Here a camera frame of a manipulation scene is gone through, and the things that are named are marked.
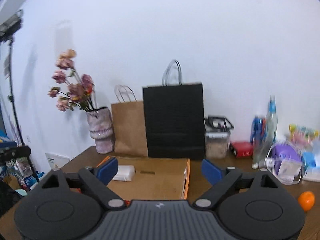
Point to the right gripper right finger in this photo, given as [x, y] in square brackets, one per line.
[225, 182]

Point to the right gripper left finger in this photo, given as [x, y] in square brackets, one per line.
[93, 182]

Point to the white translucent plastic container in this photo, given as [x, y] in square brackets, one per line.
[125, 173]

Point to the white booklet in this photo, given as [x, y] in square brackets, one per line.
[56, 161]

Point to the purple textured vase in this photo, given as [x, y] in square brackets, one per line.
[101, 129]

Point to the orange cardboard box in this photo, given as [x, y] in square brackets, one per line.
[154, 179]

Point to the brown paper bag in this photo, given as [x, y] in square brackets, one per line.
[129, 123]

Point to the red small box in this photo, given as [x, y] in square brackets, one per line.
[241, 149]

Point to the clear lidded storage container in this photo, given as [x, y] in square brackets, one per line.
[217, 136]

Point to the clear blue-capped bottle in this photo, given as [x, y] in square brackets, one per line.
[266, 140]

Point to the dried pink flowers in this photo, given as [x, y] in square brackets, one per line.
[72, 90]

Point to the blue packaged item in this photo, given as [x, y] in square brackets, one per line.
[257, 130]

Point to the black paper bag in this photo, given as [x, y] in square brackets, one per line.
[174, 117]

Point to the orange fruit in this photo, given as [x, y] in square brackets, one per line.
[306, 200]

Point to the black tripod stand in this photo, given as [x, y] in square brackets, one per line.
[8, 30]

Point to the purple item in wire basket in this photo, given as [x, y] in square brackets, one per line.
[284, 162]

